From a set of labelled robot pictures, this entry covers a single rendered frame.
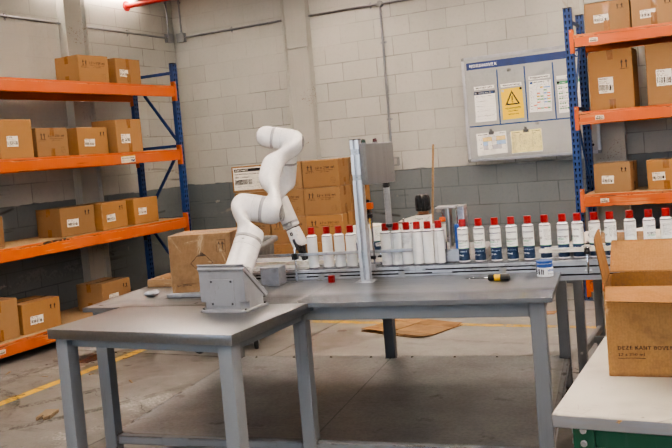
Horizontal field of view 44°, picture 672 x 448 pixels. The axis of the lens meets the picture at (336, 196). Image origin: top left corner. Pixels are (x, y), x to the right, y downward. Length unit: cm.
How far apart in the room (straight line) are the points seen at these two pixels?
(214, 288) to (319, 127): 581
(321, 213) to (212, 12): 337
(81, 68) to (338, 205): 261
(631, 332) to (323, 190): 535
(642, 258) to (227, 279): 163
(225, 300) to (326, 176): 413
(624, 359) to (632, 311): 13
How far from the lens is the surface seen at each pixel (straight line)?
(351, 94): 895
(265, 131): 385
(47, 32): 872
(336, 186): 742
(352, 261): 405
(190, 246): 393
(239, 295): 340
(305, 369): 359
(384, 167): 388
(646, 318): 237
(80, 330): 347
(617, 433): 214
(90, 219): 777
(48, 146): 748
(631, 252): 266
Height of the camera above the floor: 145
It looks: 3 degrees down
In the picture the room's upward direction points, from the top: 5 degrees counter-clockwise
